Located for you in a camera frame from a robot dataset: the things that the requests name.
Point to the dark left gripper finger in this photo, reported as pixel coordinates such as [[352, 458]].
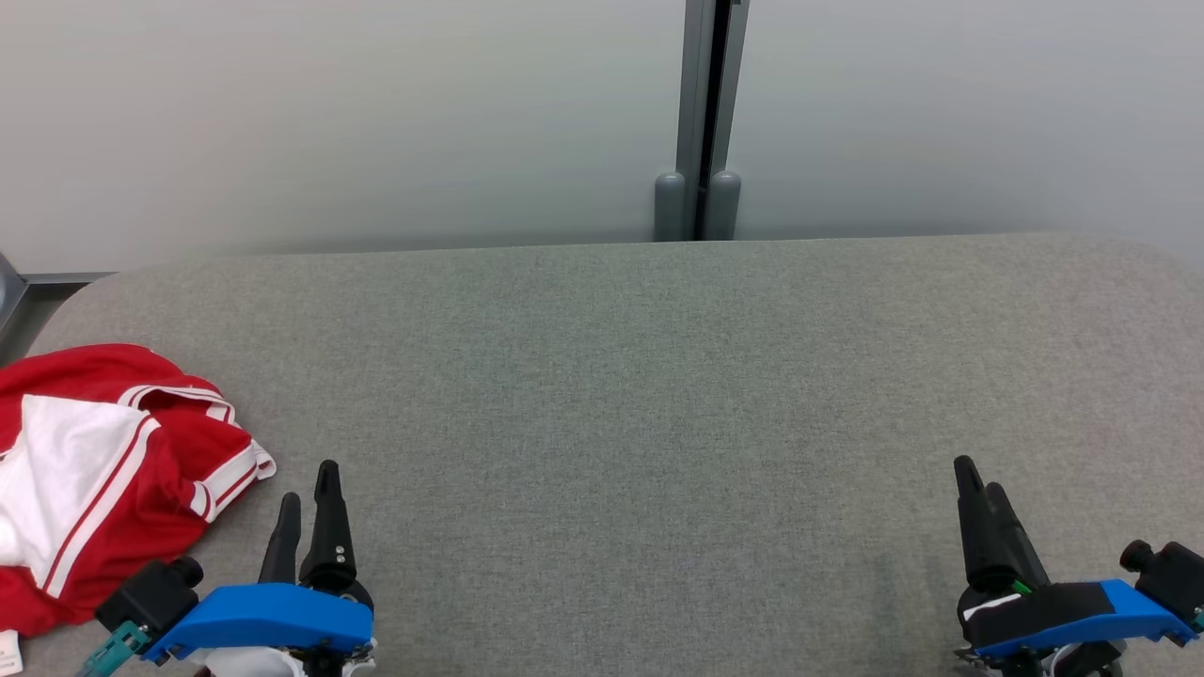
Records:
[[282, 545], [331, 536]]

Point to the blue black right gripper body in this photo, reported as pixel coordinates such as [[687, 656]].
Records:
[[1063, 621]]

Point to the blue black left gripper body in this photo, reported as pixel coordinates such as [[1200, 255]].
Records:
[[273, 616]]

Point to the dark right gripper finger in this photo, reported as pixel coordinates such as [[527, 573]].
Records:
[[1025, 555], [980, 536]]

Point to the red shorts with white stripe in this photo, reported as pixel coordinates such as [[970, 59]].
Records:
[[183, 465]]

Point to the red white lettered t-shirt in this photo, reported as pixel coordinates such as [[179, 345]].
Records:
[[66, 470]]

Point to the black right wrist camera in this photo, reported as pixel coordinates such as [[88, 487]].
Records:
[[1171, 574]]

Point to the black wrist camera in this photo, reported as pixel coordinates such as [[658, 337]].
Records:
[[1171, 574], [150, 594]]

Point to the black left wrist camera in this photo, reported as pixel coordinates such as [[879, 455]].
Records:
[[150, 594]]

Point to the grey wall baseboard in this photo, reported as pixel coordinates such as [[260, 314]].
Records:
[[66, 278]]

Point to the grey partition post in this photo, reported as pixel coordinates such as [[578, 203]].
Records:
[[701, 113]]

